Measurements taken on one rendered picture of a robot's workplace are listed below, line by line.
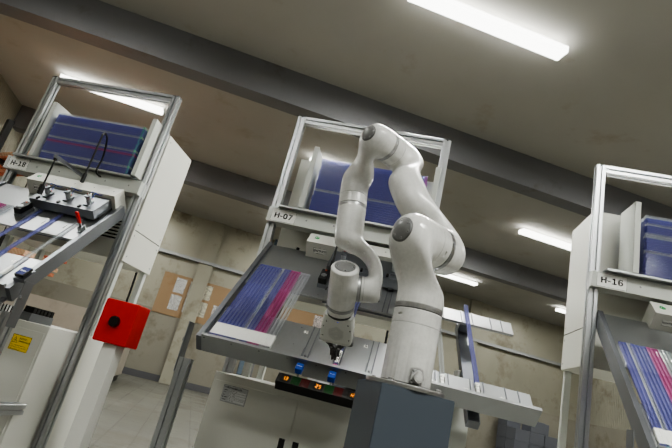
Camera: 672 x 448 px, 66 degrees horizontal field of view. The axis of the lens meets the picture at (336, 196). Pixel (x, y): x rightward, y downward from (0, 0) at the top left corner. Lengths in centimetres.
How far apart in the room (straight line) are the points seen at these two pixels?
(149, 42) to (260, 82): 103
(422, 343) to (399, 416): 17
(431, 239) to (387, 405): 40
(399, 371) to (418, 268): 24
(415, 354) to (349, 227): 48
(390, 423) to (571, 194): 486
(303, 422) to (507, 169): 395
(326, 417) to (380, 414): 90
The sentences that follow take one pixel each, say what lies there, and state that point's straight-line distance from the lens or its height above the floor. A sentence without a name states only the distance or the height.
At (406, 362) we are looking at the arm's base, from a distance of 128.
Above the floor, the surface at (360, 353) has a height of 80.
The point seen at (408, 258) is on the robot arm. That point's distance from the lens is 130.
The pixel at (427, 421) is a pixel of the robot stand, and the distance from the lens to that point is 126.
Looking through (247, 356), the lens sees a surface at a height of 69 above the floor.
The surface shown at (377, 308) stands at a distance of 210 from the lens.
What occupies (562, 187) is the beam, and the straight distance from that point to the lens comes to 584.
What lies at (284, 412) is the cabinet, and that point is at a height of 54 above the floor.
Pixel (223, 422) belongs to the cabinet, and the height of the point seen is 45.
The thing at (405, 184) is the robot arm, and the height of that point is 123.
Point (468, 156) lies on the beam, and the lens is 535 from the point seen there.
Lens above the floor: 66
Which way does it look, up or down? 20 degrees up
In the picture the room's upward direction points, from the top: 14 degrees clockwise
